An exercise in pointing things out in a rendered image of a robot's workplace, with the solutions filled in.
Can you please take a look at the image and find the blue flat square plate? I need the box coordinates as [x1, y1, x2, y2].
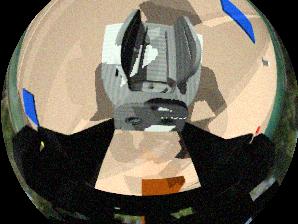
[23, 88, 40, 127]

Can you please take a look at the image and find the blue rectangular plate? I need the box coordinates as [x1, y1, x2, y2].
[221, 0, 255, 43]

